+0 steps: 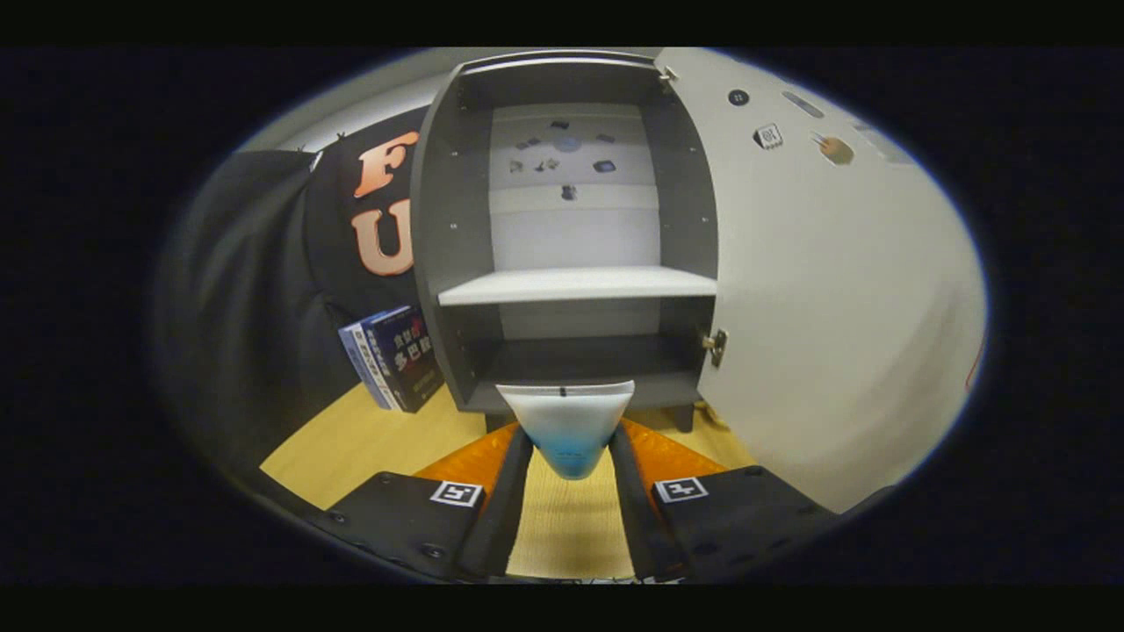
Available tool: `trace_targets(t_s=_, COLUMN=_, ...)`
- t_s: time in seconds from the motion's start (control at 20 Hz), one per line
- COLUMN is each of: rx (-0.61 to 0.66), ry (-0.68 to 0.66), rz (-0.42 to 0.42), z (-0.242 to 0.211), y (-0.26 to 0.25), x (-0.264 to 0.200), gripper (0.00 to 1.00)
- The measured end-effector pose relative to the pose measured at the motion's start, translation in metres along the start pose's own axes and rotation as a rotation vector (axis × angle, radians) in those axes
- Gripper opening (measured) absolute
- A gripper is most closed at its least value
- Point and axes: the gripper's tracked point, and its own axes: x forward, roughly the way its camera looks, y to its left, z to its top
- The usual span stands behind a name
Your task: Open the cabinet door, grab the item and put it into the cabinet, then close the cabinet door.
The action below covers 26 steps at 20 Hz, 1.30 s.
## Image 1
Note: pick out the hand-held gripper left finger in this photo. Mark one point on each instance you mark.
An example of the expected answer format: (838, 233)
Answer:
(505, 518)

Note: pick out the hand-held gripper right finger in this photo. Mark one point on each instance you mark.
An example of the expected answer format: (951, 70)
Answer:
(641, 527)

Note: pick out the white cabinet door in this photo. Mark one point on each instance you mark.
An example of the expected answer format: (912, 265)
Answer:
(834, 307)

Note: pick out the dark blue book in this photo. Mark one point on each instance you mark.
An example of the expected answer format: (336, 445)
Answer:
(408, 360)

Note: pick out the metal door hinge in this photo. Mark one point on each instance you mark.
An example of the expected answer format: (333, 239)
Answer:
(716, 348)
(668, 75)

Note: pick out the white cabinet shelf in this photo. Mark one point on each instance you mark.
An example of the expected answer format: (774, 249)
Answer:
(571, 285)

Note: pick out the grey cabinet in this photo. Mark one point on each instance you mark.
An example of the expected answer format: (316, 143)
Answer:
(439, 219)

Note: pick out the black backdrop cloth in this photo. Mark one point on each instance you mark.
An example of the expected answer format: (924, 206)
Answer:
(255, 290)

